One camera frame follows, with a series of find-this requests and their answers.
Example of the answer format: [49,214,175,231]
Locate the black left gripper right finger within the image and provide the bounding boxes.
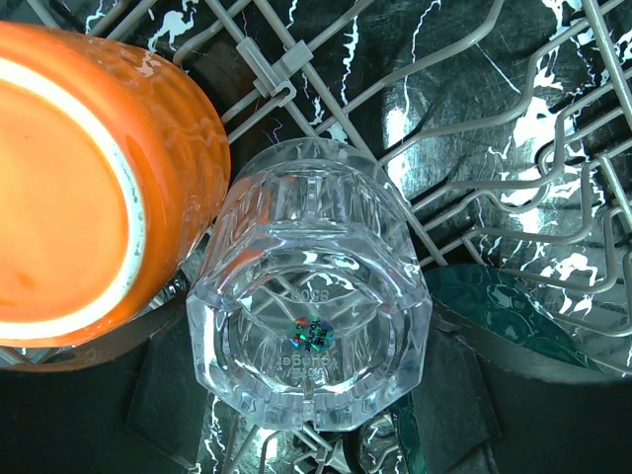
[345,300,632,474]

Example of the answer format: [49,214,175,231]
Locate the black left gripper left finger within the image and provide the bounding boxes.
[1,296,207,473]

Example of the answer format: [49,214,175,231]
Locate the dark green mug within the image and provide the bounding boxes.
[394,264,606,474]

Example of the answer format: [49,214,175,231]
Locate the clear wine glass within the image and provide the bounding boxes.
[187,137,433,432]

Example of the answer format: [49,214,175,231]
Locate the orange plastic cup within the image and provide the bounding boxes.
[1,22,231,348]

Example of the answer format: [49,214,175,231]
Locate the grey wire dish rack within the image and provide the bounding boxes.
[0,0,632,474]

